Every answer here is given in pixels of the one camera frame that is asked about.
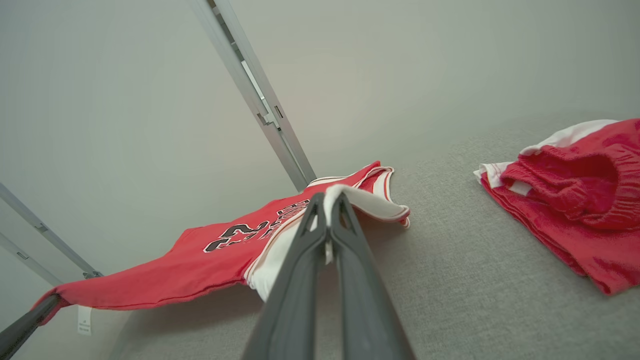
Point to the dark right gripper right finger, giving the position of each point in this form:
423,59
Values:
365,290

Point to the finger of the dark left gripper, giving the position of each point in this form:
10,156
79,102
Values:
22,325

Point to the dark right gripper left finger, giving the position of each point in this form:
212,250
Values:
295,290

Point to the red basketball jersey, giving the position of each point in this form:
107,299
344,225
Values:
210,260

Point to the red shorts with white stripes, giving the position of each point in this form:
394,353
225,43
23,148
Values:
575,200

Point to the thin grey partition post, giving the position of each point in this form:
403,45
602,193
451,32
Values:
27,260
50,237

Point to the grey double partition post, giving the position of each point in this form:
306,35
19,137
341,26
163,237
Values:
255,95

